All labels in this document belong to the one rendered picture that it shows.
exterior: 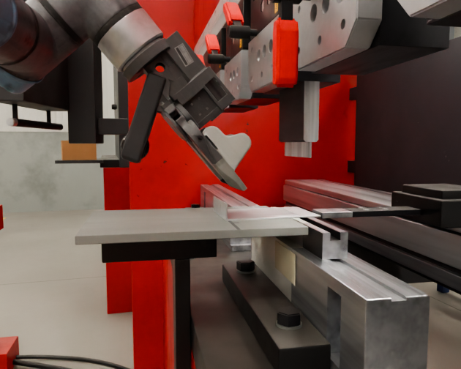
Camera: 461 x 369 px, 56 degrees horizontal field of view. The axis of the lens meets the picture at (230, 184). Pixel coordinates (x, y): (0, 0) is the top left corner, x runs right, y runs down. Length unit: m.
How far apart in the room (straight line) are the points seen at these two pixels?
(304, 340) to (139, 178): 1.04
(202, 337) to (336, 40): 0.35
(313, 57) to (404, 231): 0.44
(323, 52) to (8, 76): 0.36
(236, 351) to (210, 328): 0.07
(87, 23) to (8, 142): 7.23
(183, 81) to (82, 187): 7.14
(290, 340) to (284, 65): 0.27
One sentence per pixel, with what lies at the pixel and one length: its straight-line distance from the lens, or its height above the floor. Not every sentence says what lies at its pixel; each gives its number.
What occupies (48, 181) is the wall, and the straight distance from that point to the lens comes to 7.71.
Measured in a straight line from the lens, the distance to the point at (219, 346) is 0.51.
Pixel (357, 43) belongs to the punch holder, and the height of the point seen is 1.18.
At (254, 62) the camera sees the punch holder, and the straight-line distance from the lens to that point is 0.66.
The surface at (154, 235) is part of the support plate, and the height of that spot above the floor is 1.00.
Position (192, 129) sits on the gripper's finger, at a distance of 0.53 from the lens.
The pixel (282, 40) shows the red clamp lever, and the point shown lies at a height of 1.19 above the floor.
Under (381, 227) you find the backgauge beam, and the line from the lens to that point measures 0.86.
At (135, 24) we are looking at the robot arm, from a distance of 0.56.
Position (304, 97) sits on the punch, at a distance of 0.56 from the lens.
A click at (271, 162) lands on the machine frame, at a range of 1.48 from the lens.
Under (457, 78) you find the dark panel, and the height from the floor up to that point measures 1.25.
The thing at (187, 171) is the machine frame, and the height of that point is 1.01.
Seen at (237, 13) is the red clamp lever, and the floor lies 1.29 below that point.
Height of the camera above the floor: 1.10
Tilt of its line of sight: 5 degrees down
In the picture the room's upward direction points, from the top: straight up
